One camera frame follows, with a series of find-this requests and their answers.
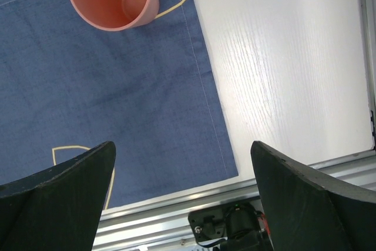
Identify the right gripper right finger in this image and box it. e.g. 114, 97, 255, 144
250, 141, 375, 250

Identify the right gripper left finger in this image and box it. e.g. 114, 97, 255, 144
1, 141, 116, 250

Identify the aluminium mounting rail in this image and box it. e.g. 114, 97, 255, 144
90, 148, 376, 251

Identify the blue embroidered cloth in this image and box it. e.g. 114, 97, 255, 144
1, 0, 238, 207

